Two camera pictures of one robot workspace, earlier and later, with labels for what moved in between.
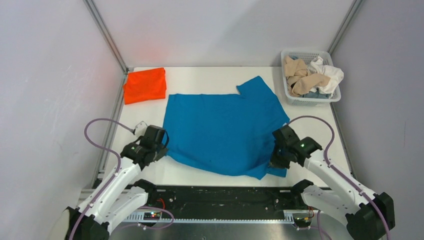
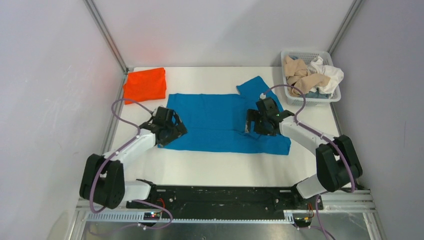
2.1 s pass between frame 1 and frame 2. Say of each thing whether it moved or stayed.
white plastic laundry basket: stayed
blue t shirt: moved
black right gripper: moved
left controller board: stayed
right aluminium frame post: stayed
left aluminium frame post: stayed
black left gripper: moved
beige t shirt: stayed
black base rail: stayed
